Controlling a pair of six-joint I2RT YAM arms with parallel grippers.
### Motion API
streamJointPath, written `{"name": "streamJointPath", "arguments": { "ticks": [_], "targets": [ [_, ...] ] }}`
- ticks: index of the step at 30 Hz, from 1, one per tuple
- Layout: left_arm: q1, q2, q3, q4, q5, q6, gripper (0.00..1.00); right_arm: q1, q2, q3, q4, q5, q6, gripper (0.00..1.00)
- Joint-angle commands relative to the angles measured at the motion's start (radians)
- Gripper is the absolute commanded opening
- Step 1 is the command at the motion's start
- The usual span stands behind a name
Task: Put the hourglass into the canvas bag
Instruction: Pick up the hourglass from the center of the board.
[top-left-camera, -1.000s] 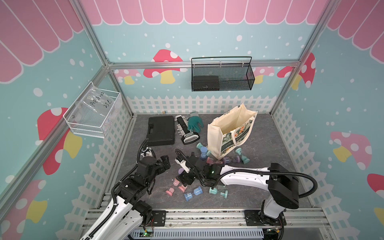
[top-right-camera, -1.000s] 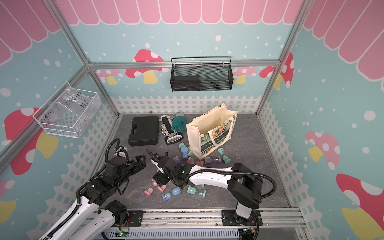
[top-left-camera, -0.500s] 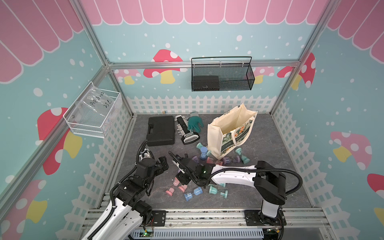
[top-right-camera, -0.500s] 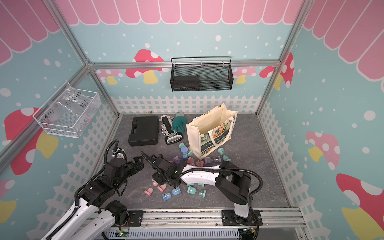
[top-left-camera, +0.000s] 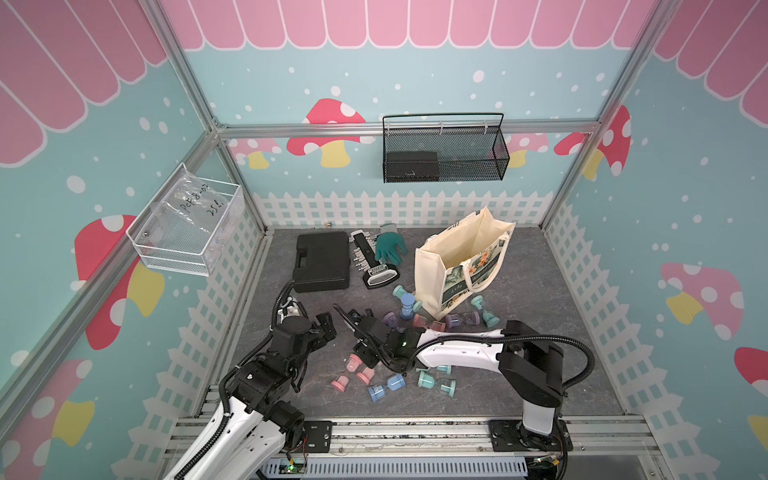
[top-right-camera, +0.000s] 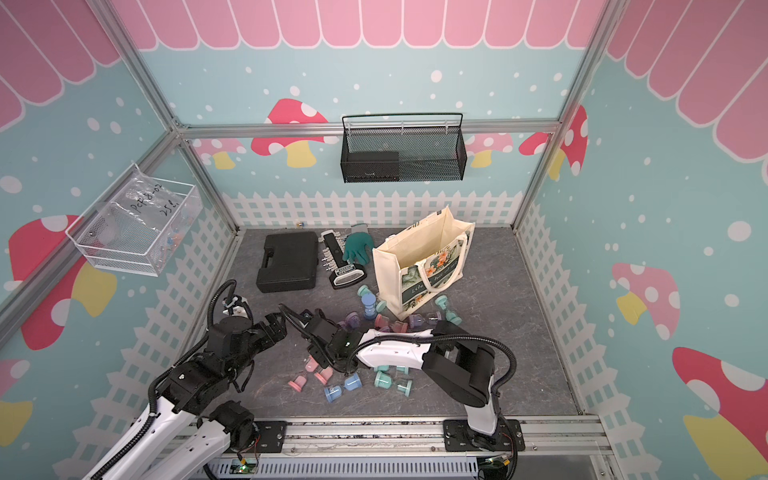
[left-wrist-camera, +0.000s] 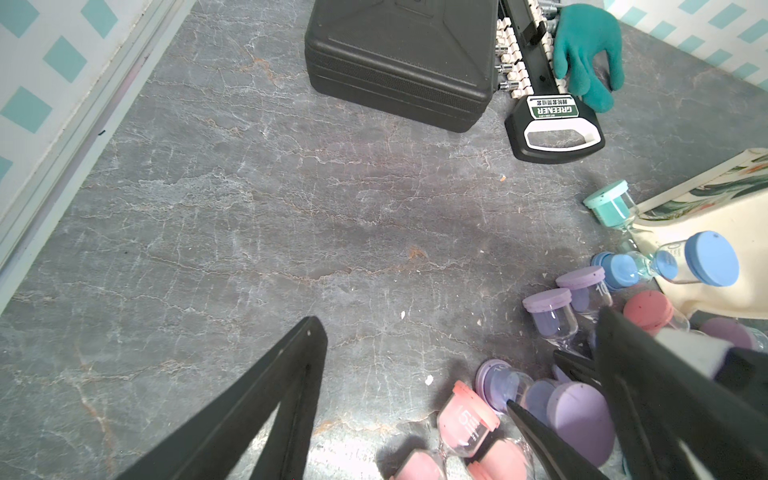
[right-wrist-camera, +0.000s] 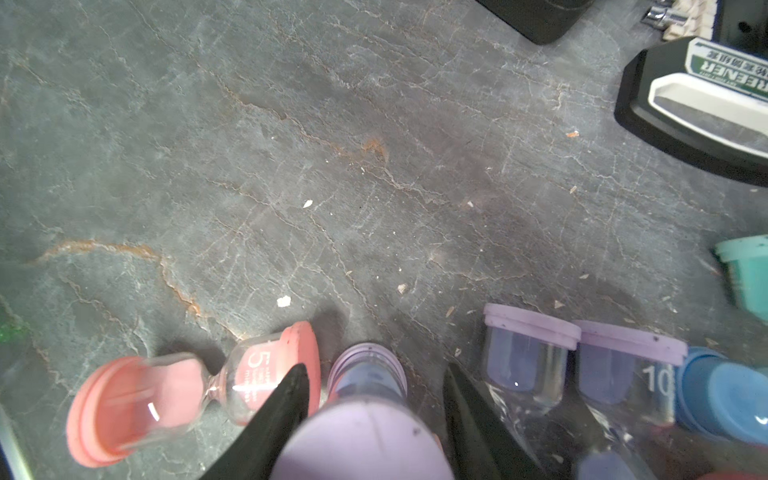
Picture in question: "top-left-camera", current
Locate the teal hourglass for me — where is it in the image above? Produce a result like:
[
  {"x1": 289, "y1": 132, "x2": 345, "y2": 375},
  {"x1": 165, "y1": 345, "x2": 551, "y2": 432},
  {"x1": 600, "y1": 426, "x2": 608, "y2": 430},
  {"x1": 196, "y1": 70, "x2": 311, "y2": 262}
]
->
[{"x1": 393, "y1": 285, "x2": 422, "y2": 312}]

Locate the cream floral canvas tote bag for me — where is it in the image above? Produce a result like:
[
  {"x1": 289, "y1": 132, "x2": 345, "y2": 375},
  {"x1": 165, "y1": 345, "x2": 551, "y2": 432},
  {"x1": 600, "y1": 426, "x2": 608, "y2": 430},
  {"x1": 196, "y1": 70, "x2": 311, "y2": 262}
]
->
[{"x1": 414, "y1": 208, "x2": 516, "y2": 320}]

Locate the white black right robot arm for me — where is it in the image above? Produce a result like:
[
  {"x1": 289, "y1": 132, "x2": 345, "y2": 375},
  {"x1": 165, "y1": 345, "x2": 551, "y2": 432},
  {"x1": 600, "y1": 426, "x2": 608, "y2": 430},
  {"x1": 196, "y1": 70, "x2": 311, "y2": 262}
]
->
[{"x1": 334, "y1": 304, "x2": 596, "y2": 451}]

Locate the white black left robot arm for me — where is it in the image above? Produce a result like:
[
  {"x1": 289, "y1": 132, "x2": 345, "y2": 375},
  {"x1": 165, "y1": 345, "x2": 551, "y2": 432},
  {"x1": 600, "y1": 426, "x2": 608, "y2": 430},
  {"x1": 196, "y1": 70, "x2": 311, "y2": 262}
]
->
[{"x1": 164, "y1": 300, "x2": 337, "y2": 479}]

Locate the pink hourglass front left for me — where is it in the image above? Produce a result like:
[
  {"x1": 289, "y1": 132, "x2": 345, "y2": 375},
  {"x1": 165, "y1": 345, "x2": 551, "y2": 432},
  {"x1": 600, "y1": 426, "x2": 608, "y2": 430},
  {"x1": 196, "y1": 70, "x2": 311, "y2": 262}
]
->
[{"x1": 330, "y1": 367, "x2": 375, "y2": 392}]

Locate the pink hourglass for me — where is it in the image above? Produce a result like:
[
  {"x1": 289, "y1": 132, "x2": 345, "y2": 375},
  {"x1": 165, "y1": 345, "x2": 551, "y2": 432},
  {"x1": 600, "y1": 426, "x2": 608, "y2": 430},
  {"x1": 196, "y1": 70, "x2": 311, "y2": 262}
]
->
[
  {"x1": 346, "y1": 354, "x2": 363, "y2": 373},
  {"x1": 412, "y1": 314, "x2": 446, "y2": 332},
  {"x1": 330, "y1": 367, "x2": 375, "y2": 392}
]

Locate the pink hourglass upper left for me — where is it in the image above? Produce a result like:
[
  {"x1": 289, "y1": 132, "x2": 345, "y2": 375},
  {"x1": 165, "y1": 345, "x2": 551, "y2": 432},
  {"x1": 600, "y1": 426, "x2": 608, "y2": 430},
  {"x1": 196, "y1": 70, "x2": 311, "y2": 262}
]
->
[{"x1": 346, "y1": 354, "x2": 363, "y2": 373}]

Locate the pink hourglass centre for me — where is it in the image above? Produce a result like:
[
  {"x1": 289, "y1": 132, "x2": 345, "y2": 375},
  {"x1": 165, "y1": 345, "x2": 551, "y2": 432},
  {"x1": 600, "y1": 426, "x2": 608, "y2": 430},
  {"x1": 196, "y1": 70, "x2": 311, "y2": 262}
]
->
[{"x1": 412, "y1": 314, "x2": 446, "y2": 332}]

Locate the green hourglass front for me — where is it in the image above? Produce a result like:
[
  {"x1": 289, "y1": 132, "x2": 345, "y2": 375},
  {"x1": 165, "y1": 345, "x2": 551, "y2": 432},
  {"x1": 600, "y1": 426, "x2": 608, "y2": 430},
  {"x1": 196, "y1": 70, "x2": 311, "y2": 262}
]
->
[{"x1": 417, "y1": 371, "x2": 457, "y2": 398}]

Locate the green hourglass by bag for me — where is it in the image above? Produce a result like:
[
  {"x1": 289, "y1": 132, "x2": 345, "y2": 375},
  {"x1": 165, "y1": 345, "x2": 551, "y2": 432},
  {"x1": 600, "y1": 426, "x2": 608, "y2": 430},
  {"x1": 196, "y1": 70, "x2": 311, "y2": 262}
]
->
[{"x1": 470, "y1": 295, "x2": 500, "y2": 328}]

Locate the black plastic tool case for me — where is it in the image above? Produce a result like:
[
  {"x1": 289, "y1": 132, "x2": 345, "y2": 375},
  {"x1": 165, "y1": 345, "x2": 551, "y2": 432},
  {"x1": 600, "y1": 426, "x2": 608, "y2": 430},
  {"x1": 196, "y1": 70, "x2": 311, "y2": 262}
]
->
[{"x1": 292, "y1": 231, "x2": 350, "y2": 293}]

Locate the green work glove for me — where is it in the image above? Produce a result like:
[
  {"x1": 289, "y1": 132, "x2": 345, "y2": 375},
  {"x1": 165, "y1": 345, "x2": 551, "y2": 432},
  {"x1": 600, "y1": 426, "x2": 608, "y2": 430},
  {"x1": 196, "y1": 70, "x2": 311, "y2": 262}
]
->
[{"x1": 375, "y1": 223, "x2": 408, "y2": 266}]

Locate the black box in basket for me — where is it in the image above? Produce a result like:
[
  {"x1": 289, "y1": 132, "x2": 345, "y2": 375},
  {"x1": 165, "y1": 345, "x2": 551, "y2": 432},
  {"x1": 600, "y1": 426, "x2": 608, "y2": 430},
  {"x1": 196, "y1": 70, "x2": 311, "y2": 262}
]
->
[{"x1": 383, "y1": 151, "x2": 440, "y2": 183}]

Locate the clear acrylic wall bin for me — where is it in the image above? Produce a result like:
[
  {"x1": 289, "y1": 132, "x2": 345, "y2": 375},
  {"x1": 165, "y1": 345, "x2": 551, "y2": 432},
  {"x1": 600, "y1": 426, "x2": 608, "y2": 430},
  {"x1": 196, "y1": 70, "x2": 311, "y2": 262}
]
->
[{"x1": 126, "y1": 164, "x2": 245, "y2": 277}]

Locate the black wire mesh basket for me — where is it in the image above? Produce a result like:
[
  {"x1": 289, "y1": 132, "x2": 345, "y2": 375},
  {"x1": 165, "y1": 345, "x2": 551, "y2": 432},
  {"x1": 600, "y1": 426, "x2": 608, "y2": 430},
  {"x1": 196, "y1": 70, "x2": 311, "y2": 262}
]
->
[{"x1": 381, "y1": 112, "x2": 510, "y2": 182}]

